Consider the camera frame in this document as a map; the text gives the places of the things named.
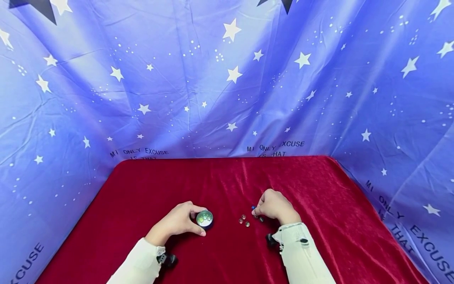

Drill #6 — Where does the person's left hand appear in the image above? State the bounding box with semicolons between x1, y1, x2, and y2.
145;201;209;247

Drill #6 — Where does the person's left forearm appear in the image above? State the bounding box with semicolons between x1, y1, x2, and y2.
106;237;167;284

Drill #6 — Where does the small round metal tin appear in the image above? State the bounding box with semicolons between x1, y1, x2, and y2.
195;210;214;230

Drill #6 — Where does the person's right hand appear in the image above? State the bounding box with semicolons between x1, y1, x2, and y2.
251;189;302;226

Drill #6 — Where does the black wrist band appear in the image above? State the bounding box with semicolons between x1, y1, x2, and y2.
156;252;179;269
266;233;309;253

